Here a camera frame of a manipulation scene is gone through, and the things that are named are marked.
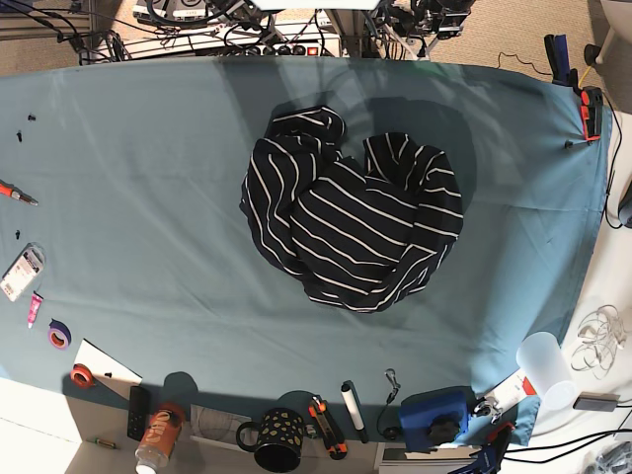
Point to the navy white striped t-shirt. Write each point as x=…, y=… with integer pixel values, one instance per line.
x=358, y=234

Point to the white black marker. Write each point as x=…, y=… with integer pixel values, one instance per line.
x=349, y=397

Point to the teal table cloth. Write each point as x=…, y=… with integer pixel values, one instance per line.
x=137, y=168

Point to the black mug yellow pattern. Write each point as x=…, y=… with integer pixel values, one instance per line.
x=276, y=441

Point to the white power strip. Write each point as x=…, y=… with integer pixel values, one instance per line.
x=289, y=38

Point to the orange black utility knife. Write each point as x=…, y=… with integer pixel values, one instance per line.
x=333, y=438

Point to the blue clamp block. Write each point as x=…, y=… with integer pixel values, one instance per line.
x=435, y=418

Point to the orange drink bottle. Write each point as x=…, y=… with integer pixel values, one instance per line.
x=159, y=439

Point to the black remote control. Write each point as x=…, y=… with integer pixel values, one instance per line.
x=138, y=411

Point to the white paper sheet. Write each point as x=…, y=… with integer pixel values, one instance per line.
x=104, y=367

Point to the white red card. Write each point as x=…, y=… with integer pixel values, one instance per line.
x=510, y=392

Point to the translucent plastic cup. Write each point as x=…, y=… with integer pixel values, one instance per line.
x=543, y=363

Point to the orange tape roll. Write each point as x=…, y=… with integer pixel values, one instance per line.
x=81, y=376

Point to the purple tape roll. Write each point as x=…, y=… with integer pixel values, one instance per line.
x=59, y=335

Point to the pink glue tube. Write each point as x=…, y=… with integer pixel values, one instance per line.
x=36, y=301

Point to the clear plastic screw box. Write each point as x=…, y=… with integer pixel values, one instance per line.
x=25, y=269

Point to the blue black clamp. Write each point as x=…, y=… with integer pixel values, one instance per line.
x=558, y=56

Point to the orange black table clamp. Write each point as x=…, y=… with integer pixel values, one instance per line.
x=591, y=112

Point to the grey small box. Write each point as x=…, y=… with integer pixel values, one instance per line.
x=596, y=402

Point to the orange handled screwdriver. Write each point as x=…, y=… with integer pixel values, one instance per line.
x=11, y=192

